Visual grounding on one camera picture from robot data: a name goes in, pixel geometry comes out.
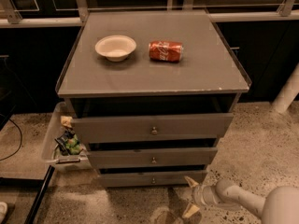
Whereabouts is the green snack bag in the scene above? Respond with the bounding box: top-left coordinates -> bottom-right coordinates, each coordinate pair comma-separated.
55,131 -> 83,156

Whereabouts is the white cylindrical post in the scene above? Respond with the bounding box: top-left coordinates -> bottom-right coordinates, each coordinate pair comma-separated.
273,64 -> 299,113

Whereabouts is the grey drawer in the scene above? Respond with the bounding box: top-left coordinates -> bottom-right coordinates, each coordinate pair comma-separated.
71,113 -> 233,144
87,147 -> 218,169
98,165 -> 207,188

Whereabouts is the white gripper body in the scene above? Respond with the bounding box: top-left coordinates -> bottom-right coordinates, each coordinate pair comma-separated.
192,185 -> 241,211

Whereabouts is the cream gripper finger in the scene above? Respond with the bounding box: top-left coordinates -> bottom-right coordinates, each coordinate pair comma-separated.
182,203 -> 200,218
184,175 -> 199,188

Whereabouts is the black floor bar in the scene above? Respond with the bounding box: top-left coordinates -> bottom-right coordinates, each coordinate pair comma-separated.
24,166 -> 55,224

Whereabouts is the grey top drawer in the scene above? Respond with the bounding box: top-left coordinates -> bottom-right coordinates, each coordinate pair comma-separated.
71,113 -> 233,144

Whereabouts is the white shoe tip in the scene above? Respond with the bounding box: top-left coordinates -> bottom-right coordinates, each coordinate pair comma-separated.
0,202 -> 7,224

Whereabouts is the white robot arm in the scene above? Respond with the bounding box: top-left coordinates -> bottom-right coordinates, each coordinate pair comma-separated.
183,175 -> 299,224

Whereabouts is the grey wooden drawer cabinet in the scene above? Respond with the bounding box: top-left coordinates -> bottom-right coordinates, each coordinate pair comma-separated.
55,9 -> 252,179

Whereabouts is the black floor cable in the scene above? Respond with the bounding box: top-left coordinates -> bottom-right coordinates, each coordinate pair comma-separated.
0,113 -> 23,162

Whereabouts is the clear plastic storage bin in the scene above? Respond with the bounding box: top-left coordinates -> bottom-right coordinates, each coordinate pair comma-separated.
41,102 -> 91,172

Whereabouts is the metal railing frame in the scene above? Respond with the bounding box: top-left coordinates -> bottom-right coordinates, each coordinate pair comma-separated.
0,0 -> 299,27

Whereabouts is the grey middle drawer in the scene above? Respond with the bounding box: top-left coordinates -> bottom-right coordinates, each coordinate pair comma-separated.
87,147 -> 218,169

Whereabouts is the grey bottom drawer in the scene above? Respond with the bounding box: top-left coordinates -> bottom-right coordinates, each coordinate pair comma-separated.
98,165 -> 207,188

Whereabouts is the tan crumpled wrapper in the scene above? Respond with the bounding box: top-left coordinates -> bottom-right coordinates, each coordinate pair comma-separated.
61,116 -> 72,128

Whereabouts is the red cola can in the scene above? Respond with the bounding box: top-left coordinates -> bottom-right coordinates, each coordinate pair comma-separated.
149,40 -> 183,63

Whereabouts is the white paper bowl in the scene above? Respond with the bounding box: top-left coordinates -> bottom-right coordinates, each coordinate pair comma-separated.
94,35 -> 136,62

